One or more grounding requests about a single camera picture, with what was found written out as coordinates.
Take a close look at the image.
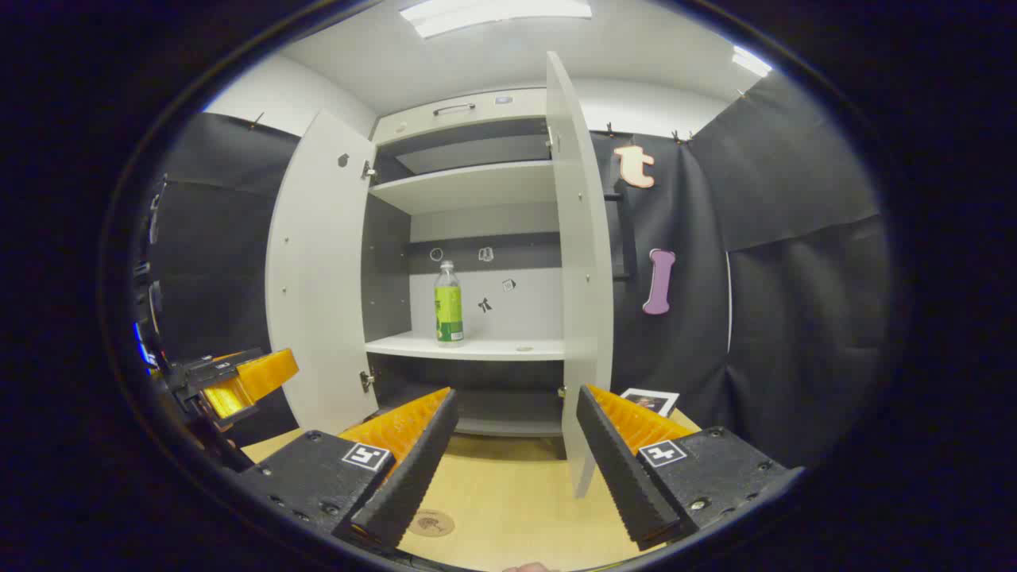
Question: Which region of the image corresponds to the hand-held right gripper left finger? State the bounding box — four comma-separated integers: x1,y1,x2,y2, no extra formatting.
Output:
238,387,460,551

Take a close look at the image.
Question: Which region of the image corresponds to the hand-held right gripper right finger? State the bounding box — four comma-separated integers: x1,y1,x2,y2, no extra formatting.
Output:
575,385,805,552

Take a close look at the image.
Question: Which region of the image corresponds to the round wooden coaster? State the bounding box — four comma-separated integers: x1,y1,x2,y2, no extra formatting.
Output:
408,508,456,539

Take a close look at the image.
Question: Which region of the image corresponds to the white cabinet door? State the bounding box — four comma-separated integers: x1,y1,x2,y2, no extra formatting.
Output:
265,109,380,436
545,51,615,500

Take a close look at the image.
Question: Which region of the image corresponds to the green label plastic bottle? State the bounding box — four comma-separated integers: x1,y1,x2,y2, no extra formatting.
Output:
434,261,464,347

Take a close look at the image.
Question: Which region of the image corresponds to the white and grey cabinet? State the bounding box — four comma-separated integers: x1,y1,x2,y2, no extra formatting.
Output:
362,86,569,438

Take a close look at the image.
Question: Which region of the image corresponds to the white cabinet shelf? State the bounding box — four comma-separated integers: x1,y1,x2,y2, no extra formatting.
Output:
365,330,567,362
368,159,557,215
396,133,551,176

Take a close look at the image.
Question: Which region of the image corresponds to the white cabinet drawer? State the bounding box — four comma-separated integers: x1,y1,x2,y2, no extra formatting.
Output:
373,87,549,146

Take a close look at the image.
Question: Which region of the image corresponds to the white portrait book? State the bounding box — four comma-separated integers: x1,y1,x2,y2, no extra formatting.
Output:
620,387,681,419

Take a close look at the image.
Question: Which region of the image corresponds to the black backdrop cloth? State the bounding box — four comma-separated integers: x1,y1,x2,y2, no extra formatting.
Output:
151,70,891,470

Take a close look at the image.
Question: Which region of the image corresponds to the ceiling light panel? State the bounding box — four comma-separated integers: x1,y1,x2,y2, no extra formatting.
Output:
399,0,593,39
731,45,773,78

